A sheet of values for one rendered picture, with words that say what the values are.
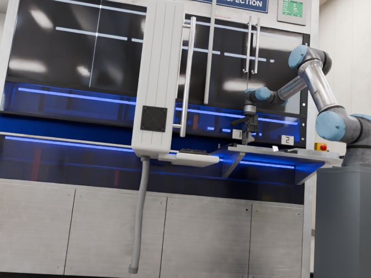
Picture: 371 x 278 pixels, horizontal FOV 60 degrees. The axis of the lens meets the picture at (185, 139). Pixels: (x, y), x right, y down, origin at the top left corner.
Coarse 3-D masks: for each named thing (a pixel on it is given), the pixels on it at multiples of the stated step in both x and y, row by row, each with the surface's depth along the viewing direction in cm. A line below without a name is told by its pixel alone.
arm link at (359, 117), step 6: (354, 114) 137; (360, 114) 136; (366, 114) 135; (360, 120) 134; (366, 120) 134; (366, 126) 133; (360, 132) 132; (366, 132) 133; (360, 138) 133; (366, 138) 133; (348, 144) 138; (354, 144) 135; (360, 144) 134; (366, 144) 133
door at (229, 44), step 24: (216, 24) 221; (240, 24) 224; (216, 48) 219; (240, 48) 221; (192, 72) 214; (216, 72) 216; (240, 72) 219; (192, 96) 212; (216, 96) 214; (240, 96) 217
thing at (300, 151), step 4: (296, 148) 177; (300, 148) 177; (300, 152) 177; (304, 152) 177; (308, 152) 178; (312, 152) 178; (316, 152) 178; (320, 152) 179; (324, 152) 179; (328, 152) 179; (332, 152) 180; (320, 156) 178; (324, 156) 179; (328, 156) 179; (332, 156) 179; (336, 156) 180
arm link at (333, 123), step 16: (304, 48) 152; (304, 64) 151; (320, 64) 151; (304, 80) 153; (320, 80) 144; (320, 96) 140; (320, 112) 137; (336, 112) 132; (320, 128) 134; (336, 128) 128; (352, 128) 130
